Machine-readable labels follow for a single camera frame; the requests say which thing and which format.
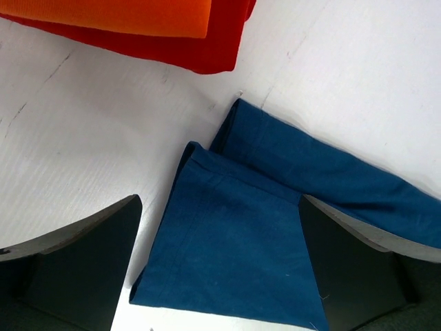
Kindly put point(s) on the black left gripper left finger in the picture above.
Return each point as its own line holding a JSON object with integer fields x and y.
{"x": 70, "y": 278}

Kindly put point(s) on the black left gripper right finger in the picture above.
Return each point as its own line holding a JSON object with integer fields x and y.
{"x": 357, "y": 268}

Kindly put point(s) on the blue printed t shirt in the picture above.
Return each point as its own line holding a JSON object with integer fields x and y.
{"x": 231, "y": 242}

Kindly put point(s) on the red folded t shirt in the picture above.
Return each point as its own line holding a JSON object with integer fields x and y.
{"x": 216, "y": 53}

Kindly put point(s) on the orange folded t shirt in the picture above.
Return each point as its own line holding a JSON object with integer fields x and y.
{"x": 147, "y": 18}

